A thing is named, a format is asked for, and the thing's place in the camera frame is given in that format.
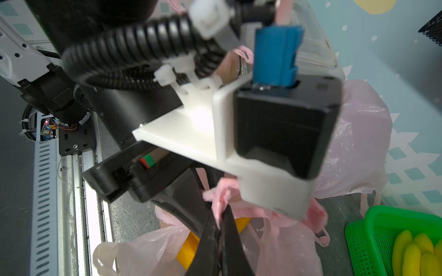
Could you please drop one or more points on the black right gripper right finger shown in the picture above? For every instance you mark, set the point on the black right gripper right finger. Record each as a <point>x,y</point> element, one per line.
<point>233,258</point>

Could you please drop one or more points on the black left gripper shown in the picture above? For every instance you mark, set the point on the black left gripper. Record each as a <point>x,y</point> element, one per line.
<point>153,174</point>

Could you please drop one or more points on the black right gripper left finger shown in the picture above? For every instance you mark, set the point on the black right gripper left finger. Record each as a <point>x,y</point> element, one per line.
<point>207,258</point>

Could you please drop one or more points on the orange banana bunch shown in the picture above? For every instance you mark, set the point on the orange banana bunch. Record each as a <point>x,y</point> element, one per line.
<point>188,251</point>

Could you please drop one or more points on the pink plastic bag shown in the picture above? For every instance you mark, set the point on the pink plastic bag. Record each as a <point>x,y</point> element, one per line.
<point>274,245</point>
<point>355,160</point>

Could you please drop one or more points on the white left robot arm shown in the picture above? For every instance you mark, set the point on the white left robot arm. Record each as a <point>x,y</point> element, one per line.
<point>130,69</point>

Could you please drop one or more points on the pink plastic bag back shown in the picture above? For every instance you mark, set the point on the pink plastic bag back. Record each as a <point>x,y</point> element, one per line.
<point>355,160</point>

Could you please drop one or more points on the yellow banana bunch in basket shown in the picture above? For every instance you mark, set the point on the yellow banana bunch in basket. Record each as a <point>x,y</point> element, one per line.
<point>416,255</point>

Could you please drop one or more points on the green plastic basket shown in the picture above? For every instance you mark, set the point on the green plastic basket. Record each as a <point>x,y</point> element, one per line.
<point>371,240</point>

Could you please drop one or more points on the clear lidded storage box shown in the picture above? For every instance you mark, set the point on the clear lidded storage box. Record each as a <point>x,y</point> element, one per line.
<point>310,41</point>

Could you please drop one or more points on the metal base rail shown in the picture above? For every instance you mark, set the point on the metal base rail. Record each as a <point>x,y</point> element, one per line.
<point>68,219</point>

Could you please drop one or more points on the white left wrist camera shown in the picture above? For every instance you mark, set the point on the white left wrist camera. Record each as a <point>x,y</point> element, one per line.
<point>270,129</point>

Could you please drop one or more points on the black wire mesh basket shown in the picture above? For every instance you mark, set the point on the black wire mesh basket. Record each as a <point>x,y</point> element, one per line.
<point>433,29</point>

